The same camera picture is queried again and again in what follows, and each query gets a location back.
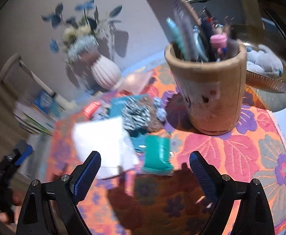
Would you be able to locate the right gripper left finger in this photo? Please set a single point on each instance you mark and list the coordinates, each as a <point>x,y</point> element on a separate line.
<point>36,215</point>

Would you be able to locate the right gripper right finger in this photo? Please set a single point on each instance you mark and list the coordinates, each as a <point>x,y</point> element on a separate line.
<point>254,214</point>

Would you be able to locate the teal rubber boot toy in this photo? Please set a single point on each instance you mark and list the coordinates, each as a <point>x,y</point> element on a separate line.
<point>157,156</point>

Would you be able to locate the floral orange table mat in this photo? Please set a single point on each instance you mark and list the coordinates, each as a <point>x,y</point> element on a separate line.
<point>148,204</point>

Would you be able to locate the stack of books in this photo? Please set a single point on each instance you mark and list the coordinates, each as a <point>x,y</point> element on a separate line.
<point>37,112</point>

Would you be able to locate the teal packet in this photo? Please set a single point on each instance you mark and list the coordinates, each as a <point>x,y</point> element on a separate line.
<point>138,137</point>

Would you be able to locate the brown pen holder cup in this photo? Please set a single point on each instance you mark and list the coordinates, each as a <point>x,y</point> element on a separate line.
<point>212,92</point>

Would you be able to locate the white desk lamp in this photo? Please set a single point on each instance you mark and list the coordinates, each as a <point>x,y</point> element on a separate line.
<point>17,77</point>

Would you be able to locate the pink ribbed vase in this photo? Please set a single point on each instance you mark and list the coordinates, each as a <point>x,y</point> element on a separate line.
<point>106,73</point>

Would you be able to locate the pink plastic bag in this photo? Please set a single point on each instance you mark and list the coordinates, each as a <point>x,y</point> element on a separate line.
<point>134,83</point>

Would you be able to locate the ribbed glass bowl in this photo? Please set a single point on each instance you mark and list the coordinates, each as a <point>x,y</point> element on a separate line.
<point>271,91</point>

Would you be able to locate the blue grey plush toy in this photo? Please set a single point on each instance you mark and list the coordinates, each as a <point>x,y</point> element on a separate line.
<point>264,62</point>

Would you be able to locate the blue artificial flower bouquet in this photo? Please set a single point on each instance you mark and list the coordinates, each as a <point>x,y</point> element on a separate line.
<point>81,35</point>

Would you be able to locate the pink capped pen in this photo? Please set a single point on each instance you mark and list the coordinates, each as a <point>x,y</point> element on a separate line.
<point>219,44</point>

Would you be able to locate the teal pen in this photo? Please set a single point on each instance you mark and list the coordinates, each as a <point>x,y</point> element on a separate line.
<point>176,35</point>

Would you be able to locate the black monitor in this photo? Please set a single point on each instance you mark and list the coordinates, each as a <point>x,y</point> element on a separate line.
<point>242,12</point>

